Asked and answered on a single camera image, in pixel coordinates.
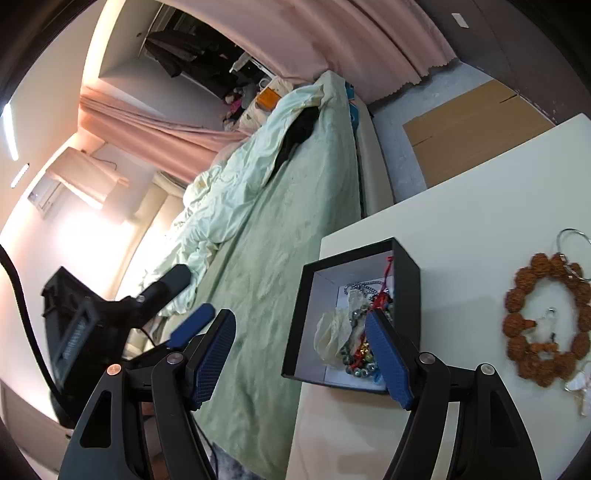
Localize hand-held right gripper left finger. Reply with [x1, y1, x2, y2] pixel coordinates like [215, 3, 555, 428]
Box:
[58, 308, 238, 480]

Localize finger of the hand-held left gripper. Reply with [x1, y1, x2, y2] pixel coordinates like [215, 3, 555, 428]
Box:
[164, 303, 215, 350]
[115, 264, 192, 326]

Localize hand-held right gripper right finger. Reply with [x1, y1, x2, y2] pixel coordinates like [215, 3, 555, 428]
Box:
[365, 308, 543, 480]

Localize red cord bracelet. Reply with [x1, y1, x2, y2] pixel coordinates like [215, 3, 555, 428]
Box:
[348, 256, 397, 377]

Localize white fabric flower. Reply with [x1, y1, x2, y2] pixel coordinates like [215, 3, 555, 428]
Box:
[314, 308, 358, 370]

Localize black jewelry box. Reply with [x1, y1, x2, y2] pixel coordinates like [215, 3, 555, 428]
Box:
[281, 237, 422, 396]

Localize brown seed bead bracelet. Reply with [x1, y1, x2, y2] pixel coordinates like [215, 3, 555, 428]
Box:
[503, 252, 591, 389]

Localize white butterfly pendant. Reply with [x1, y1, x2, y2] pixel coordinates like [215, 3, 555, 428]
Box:
[562, 361, 591, 418]

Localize silver key ring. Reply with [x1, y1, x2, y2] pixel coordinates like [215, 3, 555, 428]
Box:
[555, 228, 591, 282]

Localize bed with green sheet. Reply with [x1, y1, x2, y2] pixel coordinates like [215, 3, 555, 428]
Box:
[124, 69, 399, 480]

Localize pale green duvet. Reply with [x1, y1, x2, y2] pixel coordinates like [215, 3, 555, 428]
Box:
[142, 70, 348, 318]

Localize pink hanging cloth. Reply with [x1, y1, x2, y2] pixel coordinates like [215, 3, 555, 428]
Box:
[46, 147, 131, 210]

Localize white air conditioner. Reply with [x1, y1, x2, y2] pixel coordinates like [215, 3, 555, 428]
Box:
[26, 178, 64, 220]

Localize draped pink curtain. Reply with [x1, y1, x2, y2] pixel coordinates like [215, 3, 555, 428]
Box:
[78, 87, 247, 186]

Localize black garment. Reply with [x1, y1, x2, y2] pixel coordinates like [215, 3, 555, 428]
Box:
[271, 104, 322, 172]

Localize orange box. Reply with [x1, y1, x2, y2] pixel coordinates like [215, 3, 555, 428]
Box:
[256, 87, 281, 110]

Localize dark hanging clothes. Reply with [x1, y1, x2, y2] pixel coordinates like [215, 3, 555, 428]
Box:
[144, 28, 247, 95]

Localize flattened cardboard sheets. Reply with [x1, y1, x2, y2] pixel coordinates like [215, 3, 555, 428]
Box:
[402, 79, 558, 190]

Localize wide pink curtain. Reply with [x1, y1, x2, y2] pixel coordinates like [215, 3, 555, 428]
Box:
[157, 0, 461, 93]

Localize dark brown wardrobe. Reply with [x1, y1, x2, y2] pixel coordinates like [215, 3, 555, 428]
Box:
[416, 0, 591, 126]

